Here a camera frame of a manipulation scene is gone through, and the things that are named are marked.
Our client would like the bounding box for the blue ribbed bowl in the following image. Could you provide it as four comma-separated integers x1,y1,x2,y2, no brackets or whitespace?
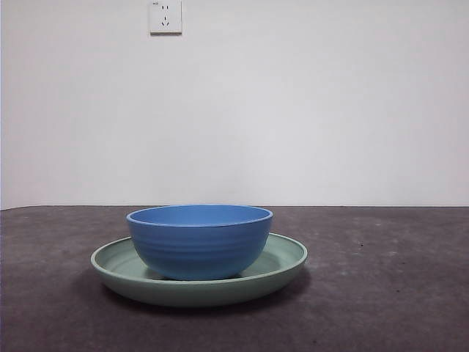
126,205,274,282

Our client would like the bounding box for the green round plate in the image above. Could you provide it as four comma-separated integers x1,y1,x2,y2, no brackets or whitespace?
90,232,309,308

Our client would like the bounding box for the white wall socket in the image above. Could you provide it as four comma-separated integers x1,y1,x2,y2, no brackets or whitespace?
149,0,183,37

